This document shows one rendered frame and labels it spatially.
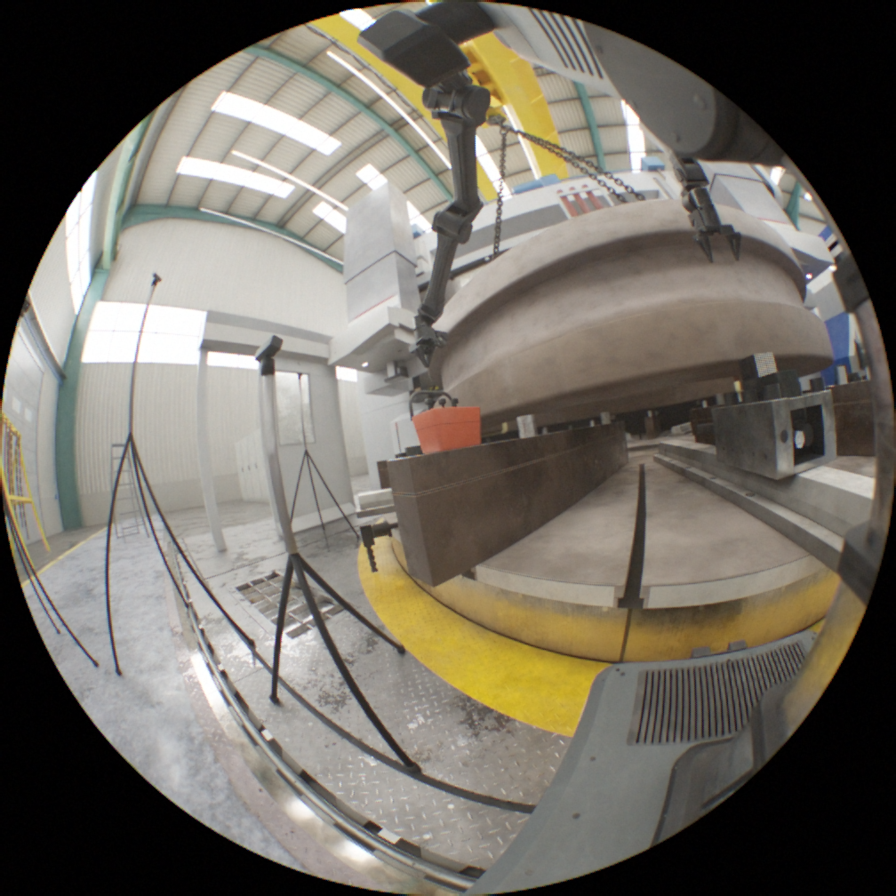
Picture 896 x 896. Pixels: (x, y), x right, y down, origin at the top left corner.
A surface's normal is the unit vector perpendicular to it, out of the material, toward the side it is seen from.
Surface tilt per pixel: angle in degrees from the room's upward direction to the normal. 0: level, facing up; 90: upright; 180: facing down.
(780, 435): 90
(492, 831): 0
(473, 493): 90
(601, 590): 90
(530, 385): 90
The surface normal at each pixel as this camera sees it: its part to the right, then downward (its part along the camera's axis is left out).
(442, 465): 0.62, -0.11
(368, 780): -0.16, -0.99
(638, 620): -0.65, 0.10
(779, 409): -0.48, 0.07
